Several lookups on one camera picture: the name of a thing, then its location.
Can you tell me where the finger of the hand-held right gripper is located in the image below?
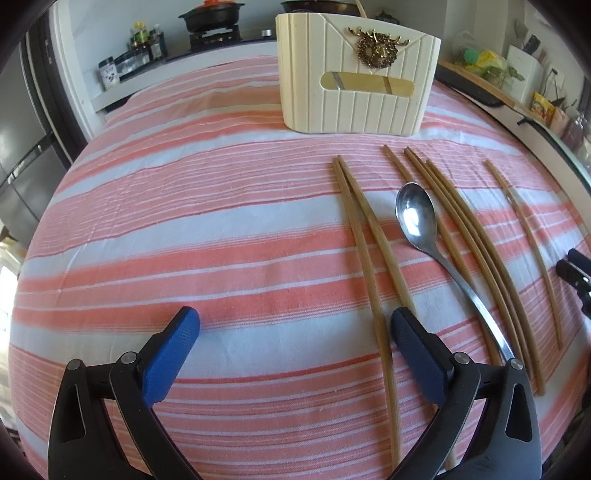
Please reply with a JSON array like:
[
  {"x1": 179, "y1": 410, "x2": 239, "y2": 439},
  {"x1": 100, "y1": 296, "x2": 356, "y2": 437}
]
[
  {"x1": 567, "y1": 248, "x2": 591, "y2": 277},
  {"x1": 556, "y1": 259, "x2": 591, "y2": 319}
]

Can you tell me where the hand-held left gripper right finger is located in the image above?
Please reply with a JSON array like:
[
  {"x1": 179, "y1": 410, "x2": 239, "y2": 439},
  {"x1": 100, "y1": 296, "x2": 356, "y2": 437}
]
[{"x1": 390, "y1": 308, "x2": 543, "y2": 480}]

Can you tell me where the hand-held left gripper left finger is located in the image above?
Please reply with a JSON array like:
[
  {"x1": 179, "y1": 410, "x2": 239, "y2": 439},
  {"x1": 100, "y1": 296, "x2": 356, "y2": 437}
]
[{"x1": 48, "y1": 307, "x2": 201, "y2": 480}]

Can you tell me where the steel spoon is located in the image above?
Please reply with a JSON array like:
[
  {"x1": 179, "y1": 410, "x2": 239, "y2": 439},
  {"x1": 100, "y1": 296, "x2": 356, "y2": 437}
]
[{"x1": 396, "y1": 182, "x2": 514, "y2": 361}]

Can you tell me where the cream ribbed utensil holder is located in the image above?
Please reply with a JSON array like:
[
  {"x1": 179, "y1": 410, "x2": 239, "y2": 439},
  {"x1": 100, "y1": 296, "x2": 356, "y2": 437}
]
[{"x1": 276, "y1": 13, "x2": 441, "y2": 137}]

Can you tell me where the white tray with black rim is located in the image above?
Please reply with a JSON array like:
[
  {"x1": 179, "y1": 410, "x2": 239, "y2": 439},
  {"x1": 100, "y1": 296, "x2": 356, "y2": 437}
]
[{"x1": 515, "y1": 115, "x2": 591, "y2": 188}]

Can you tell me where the dark red jar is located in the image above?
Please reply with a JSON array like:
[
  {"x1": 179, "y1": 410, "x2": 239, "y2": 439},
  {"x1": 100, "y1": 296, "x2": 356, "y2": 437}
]
[{"x1": 564, "y1": 115, "x2": 588, "y2": 149}]

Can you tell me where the pink jar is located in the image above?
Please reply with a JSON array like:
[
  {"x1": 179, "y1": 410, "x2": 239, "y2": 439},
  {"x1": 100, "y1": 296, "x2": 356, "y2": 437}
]
[{"x1": 551, "y1": 108, "x2": 573, "y2": 137}]

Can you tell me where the pink striped tablecloth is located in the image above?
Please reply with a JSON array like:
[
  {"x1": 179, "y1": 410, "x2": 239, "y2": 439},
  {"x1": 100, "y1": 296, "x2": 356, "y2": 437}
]
[{"x1": 7, "y1": 55, "x2": 589, "y2": 480}]

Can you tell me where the yellow snack packet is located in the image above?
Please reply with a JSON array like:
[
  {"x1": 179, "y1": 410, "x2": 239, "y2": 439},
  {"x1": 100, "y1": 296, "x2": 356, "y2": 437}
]
[{"x1": 530, "y1": 91, "x2": 556, "y2": 124}]

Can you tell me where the white knife block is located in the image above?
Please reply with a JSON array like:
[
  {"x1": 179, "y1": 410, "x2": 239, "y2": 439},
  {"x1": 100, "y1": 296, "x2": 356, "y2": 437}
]
[{"x1": 507, "y1": 44, "x2": 544, "y2": 106}]

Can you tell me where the yellow green plastic bag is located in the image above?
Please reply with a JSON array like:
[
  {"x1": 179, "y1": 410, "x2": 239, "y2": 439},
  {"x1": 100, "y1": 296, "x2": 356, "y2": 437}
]
[{"x1": 455, "y1": 45, "x2": 523, "y2": 89}]

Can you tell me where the grey refrigerator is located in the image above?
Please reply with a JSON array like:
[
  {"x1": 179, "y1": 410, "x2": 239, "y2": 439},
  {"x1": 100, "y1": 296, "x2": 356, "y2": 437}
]
[{"x1": 0, "y1": 23, "x2": 86, "y2": 243}]

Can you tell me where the jar with black lid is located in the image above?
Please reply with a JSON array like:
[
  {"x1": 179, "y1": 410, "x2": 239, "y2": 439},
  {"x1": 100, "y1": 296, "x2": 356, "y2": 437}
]
[{"x1": 97, "y1": 56, "x2": 121, "y2": 90}]

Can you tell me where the group of sauce bottles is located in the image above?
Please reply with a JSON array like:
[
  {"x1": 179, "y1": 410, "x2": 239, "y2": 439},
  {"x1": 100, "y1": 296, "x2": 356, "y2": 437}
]
[{"x1": 128, "y1": 22, "x2": 166, "y2": 64}]

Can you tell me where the black gas stove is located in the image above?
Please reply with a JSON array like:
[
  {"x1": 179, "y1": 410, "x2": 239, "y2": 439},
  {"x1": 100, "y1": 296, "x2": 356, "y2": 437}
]
[{"x1": 188, "y1": 25, "x2": 242, "y2": 51}]

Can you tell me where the black pot with orange lid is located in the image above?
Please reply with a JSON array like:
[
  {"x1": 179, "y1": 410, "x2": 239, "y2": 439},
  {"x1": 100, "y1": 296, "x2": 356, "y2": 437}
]
[{"x1": 179, "y1": 0, "x2": 246, "y2": 33}]

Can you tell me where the dark wok pan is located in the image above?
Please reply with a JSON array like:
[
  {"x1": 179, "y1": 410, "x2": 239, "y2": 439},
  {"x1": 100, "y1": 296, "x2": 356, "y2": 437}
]
[{"x1": 281, "y1": 0, "x2": 365, "y2": 14}]

